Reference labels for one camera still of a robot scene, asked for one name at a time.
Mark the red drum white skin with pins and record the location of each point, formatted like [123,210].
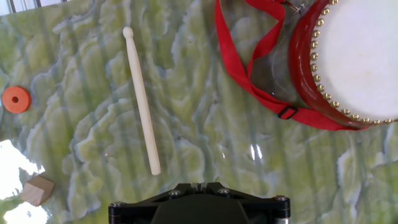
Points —
[357,62]

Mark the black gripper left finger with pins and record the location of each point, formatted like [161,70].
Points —
[136,208]

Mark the small wooden cube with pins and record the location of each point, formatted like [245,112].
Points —
[37,191]

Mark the green marble pattern mat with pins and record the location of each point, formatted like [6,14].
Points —
[199,109]

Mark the pale wooden drumstick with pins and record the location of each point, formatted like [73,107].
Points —
[141,99]

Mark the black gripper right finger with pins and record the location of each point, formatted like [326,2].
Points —
[267,207]

